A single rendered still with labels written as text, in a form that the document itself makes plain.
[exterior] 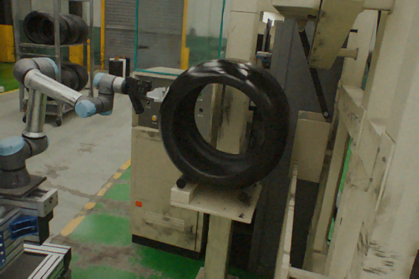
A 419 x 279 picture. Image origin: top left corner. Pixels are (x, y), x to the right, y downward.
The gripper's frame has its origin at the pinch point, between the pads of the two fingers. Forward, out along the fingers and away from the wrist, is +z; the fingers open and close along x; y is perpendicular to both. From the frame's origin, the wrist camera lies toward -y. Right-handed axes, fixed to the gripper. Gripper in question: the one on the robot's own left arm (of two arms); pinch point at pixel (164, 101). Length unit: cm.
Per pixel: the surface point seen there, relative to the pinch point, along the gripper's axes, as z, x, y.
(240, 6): 20, 27, 47
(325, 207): 83, 21, -38
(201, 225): 18, 51, -92
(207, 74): 20.9, -11.2, 18.2
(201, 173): 26.0, -11.7, -23.0
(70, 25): -292, 296, -5
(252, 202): 49, 5, -38
